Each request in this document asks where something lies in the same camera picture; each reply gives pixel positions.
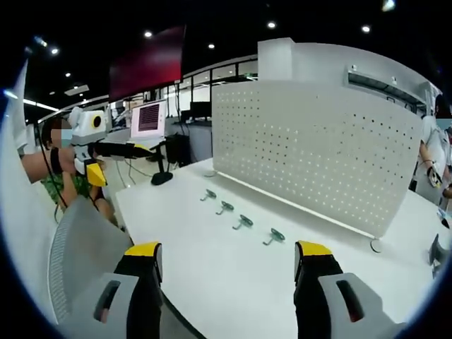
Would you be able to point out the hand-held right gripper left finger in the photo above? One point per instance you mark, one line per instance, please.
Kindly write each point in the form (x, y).
(143, 282)

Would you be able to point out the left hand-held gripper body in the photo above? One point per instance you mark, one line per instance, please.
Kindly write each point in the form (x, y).
(84, 132)

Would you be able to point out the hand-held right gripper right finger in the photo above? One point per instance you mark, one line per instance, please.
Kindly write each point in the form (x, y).
(314, 282)

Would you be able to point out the green hook assembly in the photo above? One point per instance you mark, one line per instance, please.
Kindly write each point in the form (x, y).
(209, 193)
(226, 206)
(244, 221)
(274, 234)

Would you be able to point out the white perforated mounting plate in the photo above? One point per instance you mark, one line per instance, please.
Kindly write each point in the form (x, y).
(318, 148)

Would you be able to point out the person's left hand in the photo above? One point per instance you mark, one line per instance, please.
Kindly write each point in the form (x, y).
(67, 160)

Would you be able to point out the white monitor with pink screen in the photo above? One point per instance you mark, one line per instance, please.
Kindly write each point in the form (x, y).
(148, 118)

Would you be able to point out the black monitor stand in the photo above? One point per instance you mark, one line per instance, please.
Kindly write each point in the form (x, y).
(161, 173)

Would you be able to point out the black computer tower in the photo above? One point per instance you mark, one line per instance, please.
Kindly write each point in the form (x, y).
(178, 150)

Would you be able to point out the grey mesh office chair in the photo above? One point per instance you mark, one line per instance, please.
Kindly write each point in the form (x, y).
(84, 240)

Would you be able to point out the person's white shirt sleeve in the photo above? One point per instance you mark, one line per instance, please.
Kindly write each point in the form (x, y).
(14, 159)

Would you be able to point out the large dark red screen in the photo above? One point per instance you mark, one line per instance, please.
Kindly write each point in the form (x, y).
(146, 63)

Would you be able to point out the black computer monitor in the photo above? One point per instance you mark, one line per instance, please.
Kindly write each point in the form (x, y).
(200, 109)

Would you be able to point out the group of ceiling spot lights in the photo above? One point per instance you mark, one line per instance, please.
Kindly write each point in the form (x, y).
(148, 34)

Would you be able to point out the white square column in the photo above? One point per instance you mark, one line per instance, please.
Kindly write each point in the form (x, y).
(275, 60)

